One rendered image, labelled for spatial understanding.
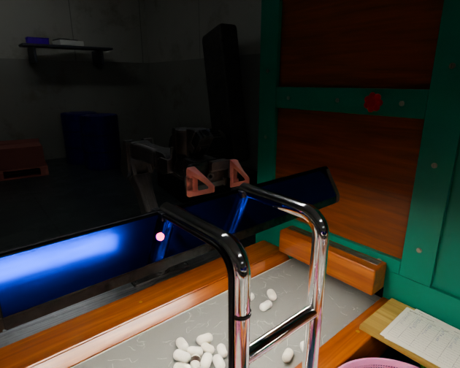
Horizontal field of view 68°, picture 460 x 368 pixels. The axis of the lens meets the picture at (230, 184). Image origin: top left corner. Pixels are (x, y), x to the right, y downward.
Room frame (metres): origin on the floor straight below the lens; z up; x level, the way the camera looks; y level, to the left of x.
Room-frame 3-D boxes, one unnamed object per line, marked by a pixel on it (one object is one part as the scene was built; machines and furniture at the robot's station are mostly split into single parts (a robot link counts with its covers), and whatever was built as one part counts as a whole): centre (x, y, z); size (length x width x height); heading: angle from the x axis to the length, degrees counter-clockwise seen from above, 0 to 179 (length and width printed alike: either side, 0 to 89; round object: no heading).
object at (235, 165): (0.76, 0.00, 1.07); 0.09 x 0.07 x 0.07; 38
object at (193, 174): (0.72, 0.05, 1.07); 0.09 x 0.07 x 0.07; 38
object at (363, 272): (0.84, -0.27, 0.83); 0.30 x 0.06 x 0.07; 40
